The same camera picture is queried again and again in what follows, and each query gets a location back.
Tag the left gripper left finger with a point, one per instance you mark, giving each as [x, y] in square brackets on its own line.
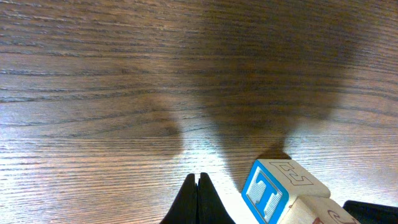
[184, 207]

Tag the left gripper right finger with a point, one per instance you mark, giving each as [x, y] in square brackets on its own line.
[210, 209]

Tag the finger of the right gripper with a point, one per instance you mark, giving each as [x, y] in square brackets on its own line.
[369, 213]

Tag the sailboat block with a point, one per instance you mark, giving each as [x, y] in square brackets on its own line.
[317, 210]

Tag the blue-top block with L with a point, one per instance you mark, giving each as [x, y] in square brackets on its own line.
[273, 186]

